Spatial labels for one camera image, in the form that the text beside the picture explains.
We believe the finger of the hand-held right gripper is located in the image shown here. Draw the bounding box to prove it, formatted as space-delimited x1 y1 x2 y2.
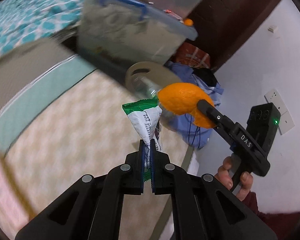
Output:
197 99 234 133

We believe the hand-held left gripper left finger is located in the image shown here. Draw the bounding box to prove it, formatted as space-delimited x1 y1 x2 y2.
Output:
15 140 144 240

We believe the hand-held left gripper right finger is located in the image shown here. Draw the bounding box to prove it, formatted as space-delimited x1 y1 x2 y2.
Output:
150 139 278 240

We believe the domed orange peel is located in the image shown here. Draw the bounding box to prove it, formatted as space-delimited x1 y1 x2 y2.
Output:
157 82 215 129

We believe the green white snack wrapper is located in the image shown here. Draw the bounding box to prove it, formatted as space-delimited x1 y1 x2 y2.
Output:
122 98 163 188

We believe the person's right forearm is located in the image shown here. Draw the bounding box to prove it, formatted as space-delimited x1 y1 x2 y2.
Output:
241 190 268 217

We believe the person's right hand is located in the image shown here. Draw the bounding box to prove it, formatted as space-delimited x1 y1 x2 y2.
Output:
215 156 254 202

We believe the black cloth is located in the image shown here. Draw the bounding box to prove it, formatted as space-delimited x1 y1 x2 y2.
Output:
192 67 219 88

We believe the blue cloth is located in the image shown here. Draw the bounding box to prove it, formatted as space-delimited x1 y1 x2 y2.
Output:
165 61 224 150

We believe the orange printed bag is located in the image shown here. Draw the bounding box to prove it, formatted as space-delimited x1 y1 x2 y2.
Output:
176 41 212 69

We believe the beige zigzag mat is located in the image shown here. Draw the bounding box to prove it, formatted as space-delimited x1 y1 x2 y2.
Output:
0 39 203 240

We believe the dark wooden wardrobe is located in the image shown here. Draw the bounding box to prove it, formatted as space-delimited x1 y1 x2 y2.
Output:
187 0 287 72

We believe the teal patterned blanket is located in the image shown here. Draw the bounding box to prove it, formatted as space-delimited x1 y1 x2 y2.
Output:
0 0 86 64

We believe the white wall socket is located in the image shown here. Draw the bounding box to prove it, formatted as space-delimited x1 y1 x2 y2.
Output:
264 89 296 136

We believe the clear storage box blue handle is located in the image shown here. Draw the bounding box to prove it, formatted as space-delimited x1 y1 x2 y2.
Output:
76 0 198 66

